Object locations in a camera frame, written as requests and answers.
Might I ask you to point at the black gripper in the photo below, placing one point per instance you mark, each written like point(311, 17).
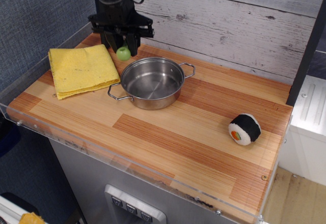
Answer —
point(119, 17)

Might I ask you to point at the green handled grey spatula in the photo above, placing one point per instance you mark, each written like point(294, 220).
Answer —
point(123, 53)

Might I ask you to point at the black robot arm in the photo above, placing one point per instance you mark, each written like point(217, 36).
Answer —
point(119, 23)

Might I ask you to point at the stainless steel pot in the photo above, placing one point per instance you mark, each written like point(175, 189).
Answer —
point(152, 83)

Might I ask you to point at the yellow folded cloth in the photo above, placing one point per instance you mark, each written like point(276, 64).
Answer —
point(81, 70)

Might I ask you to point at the plush sushi roll toy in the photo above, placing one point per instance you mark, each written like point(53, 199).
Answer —
point(244, 129)

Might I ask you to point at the grey dispenser button panel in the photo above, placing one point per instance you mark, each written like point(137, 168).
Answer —
point(128, 209)

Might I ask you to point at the yellow black object bottom left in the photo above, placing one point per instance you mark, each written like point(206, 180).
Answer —
point(31, 218)

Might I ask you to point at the clear acrylic table guard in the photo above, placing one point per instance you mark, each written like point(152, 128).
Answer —
point(180, 159)

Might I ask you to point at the white appliance with grooves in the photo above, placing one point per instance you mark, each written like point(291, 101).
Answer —
point(303, 152)

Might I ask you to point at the dark left vertical post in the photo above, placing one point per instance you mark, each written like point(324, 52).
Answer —
point(100, 10)

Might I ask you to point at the dark vertical post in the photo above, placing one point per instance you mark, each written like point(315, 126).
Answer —
point(100, 10)
point(308, 55)

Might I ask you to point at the dark right vertical post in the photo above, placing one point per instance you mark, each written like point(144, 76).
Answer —
point(308, 55)

